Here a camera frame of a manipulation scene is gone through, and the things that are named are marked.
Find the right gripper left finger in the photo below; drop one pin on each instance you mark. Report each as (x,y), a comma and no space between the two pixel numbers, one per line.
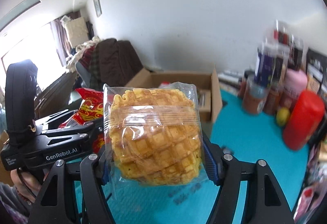
(73,193)

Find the large red snack bag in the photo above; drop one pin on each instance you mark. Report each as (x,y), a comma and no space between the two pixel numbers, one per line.
(90,109)

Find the waffle pastry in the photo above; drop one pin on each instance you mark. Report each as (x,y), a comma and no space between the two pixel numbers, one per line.
(153,135)

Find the person's left hand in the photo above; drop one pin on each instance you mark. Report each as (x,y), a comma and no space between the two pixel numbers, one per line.
(26,184)

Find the green yellow fruit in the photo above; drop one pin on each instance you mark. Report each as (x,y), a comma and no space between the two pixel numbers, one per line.
(282,116)

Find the red cylindrical container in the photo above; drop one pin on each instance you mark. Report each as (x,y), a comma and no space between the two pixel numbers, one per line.
(304,120)

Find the brown label jar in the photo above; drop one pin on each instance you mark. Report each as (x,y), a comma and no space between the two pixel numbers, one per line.
(254,97)

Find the dark brown jacket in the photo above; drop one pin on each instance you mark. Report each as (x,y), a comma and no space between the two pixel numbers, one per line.
(114,63)

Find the pink jar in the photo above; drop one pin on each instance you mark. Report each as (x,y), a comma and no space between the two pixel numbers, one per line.
(294,83)

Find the brown cardboard box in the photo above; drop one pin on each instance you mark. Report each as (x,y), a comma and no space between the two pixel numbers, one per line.
(205,83)

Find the black printed pouch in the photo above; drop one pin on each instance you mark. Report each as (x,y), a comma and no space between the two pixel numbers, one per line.
(316,73)

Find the clear jar dark label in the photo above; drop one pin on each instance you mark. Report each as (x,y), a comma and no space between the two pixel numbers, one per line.
(265,64)

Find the wall picture frame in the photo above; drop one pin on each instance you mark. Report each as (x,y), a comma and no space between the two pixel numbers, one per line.
(97,6)

